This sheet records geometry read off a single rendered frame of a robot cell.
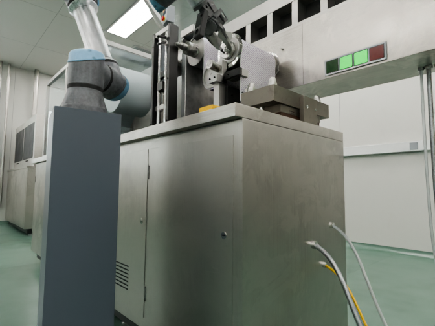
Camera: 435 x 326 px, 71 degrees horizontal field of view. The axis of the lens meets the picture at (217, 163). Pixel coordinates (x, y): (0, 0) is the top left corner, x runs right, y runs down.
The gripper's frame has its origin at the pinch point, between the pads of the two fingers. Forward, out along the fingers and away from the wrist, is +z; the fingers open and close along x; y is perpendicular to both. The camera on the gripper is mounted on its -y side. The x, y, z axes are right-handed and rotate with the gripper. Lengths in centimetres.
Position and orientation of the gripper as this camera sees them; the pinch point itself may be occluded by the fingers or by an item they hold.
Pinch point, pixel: (225, 50)
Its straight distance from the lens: 135.8
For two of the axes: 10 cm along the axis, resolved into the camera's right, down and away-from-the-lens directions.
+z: 5.6, 6.9, 4.6
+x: -6.8, 0.5, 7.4
